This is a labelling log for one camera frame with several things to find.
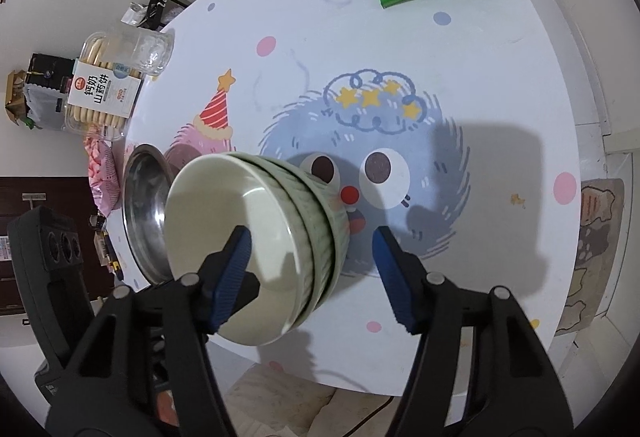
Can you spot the clear biscuit box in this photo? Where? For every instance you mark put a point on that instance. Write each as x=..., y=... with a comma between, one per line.
x=100, y=92

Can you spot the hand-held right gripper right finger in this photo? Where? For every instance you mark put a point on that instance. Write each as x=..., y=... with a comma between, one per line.
x=392, y=277

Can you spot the printed cartoon tablecloth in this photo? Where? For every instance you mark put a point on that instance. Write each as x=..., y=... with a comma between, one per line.
x=500, y=67

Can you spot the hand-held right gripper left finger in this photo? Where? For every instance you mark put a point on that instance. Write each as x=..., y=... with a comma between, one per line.
x=232, y=277

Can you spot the black and yellow object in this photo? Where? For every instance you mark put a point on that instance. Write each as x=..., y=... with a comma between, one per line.
x=107, y=247

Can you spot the pink snack packet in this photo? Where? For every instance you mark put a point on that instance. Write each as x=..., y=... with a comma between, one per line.
x=102, y=182

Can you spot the steel bowl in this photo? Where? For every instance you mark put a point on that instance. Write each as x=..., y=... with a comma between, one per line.
x=145, y=217

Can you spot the grey plastic bag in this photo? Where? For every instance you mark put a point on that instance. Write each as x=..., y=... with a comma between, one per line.
x=42, y=104

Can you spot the patterned floor mat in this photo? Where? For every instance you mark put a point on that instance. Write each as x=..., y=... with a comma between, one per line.
x=595, y=257

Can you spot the black box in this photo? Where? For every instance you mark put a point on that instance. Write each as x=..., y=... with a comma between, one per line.
x=47, y=64

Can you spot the beige cushion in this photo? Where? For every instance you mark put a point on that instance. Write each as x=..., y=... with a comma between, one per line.
x=280, y=392

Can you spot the cardboard box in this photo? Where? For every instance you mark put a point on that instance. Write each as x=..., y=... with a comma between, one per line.
x=15, y=102

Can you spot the dark brown cabinet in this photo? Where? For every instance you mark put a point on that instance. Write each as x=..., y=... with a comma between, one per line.
x=65, y=189

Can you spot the cream ceramic bowl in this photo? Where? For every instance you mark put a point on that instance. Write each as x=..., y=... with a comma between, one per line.
x=335, y=227
x=240, y=207

